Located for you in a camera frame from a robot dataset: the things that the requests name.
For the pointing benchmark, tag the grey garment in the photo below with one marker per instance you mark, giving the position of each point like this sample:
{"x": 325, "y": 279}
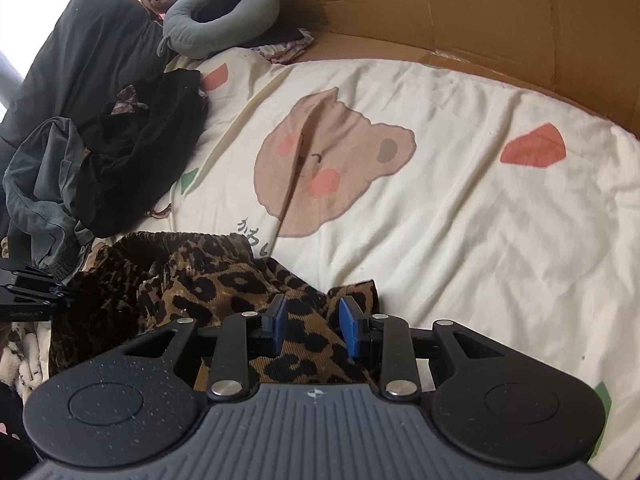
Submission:
{"x": 40, "y": 185}

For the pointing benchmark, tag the leopard print garment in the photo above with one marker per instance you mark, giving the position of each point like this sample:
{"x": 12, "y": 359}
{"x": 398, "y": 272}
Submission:
{"x": 225, "y": 280}

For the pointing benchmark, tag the grey neck pillow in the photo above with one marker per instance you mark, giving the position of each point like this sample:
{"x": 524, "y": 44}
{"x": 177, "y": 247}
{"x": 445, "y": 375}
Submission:
{"x": 185, "y": 30}

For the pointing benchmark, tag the white fluffy blanket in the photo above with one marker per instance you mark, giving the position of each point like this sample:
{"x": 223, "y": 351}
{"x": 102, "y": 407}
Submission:
{"x": 20, "y": 360}

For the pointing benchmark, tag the brown cardboard sheet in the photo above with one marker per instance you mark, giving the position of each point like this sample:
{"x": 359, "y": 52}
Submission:
{"x": 450, "y": 5}

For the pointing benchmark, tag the crumpled black garment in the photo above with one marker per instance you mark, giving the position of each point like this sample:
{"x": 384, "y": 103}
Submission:
{"x": 140, "y": 170}

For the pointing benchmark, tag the floral cloth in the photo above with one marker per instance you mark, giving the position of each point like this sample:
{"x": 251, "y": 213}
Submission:
{"x": 280, "y": 52}

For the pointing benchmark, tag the cream bear printed blanket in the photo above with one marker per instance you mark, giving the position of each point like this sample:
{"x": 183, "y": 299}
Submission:
{"x": 450, "y": 210}

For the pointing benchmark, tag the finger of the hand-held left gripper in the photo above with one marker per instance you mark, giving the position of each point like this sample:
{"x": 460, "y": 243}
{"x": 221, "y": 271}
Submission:
{"x": 25, "y": 276}
{"x": 35, "y": 295}

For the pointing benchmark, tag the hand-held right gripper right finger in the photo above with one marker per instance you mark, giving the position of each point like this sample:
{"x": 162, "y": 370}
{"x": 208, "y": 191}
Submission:
{"x": 350, "y": 330}

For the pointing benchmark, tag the black pillow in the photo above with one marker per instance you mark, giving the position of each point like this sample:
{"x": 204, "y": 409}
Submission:
{"x": 85, "y": 50}

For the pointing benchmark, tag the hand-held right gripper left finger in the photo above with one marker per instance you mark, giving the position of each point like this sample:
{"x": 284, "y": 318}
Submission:
{"x": 277, "y": 325}

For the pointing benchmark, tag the small patterned cloth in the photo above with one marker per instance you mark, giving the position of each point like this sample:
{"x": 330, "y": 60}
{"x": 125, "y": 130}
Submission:
{"x": 127, "y": 100}

